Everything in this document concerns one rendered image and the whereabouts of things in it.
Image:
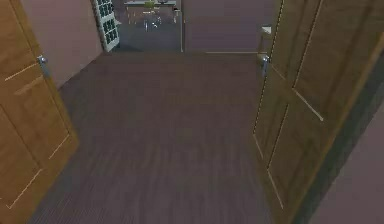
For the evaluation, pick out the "grey table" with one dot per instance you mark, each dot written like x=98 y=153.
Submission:
x=150 y=10

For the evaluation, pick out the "green house plant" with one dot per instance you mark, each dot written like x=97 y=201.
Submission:
x=150 y=3

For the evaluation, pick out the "brown wooden room door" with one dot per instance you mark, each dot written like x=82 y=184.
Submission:
x=310 y=100
x=30 y=126

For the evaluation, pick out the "white glass-paned room door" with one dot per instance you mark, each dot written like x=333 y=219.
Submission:
x=106 y=23

